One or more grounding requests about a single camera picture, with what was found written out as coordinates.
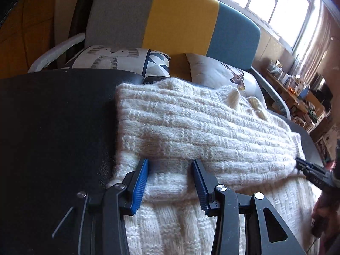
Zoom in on orange wooden wardrobe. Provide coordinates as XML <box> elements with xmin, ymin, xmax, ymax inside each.
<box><xmin>0</xmin><ymin>0</ymin><xmax>88</xmax><ymax>72</ymax></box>

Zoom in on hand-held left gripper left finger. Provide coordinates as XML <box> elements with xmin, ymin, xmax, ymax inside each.
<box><xmin>76</xmin><ymin>158</ymin><xmax>150</xmax><ymax>255</ymax></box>

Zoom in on white framed window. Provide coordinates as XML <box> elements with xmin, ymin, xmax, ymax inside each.
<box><xmin>226</xmin><ymin>0</ymin><xmax>316</xmax><ymax>51</ymax></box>

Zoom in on black monitor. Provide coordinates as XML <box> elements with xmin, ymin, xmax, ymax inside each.
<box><xmin>311</xmin><ymin>74</ymin><xmax>332</xmax><ymax>104</ymax></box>

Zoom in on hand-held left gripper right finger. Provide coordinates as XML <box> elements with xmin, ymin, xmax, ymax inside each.
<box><xmin>191</xmin><ymin>159</ymin><xmax>309</xmax><ymax>255</ymax></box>

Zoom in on cream knitted sweater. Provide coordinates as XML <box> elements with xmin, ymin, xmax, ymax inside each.
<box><xmin>108</xmin><ymin>77</ymin><xmax>322</xmax><ymax>255</ymax></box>

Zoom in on grey triangle print pillow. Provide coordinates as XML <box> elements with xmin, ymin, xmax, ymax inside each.
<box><xmin>64</xmin><ymin>45</ymin><xmax>171</xmax><ymax>78</ymax></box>

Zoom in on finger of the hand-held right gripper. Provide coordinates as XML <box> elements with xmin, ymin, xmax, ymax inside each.
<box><xmin>296</xmin><ymin>163</ymin><xmax>326</xmax><ymax>188</ymax></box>
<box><xmin>295</xmin><ymin>157</ymin><xmax>328</xmax><ymax>174</ymax></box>

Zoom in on white deer print pillow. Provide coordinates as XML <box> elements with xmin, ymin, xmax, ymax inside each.
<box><xmin>185</xmin><ymin>52</ymin><xmax>267</xmax><ymax>109</ymax></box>

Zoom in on grey yellow blue sofa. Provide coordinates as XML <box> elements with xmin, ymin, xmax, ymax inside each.
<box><xmin>28</xmin><ymin>0</ymin><xmax>293</xmax><ymax>120</ymax></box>

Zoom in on sheer pink curtain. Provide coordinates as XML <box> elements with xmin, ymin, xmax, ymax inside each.
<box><xmin>295</xmin><ymin>0</ymin><xmax>335</xmax><ymax>85</ymax></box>

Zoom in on wooden side desk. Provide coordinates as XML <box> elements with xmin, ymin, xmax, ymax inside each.
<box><xmin>266</xmin><ymin>61</ymin><xmax>327</xmax><ymax>128</ymax></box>

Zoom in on thin grey metal rod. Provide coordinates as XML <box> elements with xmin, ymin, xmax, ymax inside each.
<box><xmin>51</xmin><ymin>206</ymin><xmax>73</xmax><ymax>238</ymax></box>

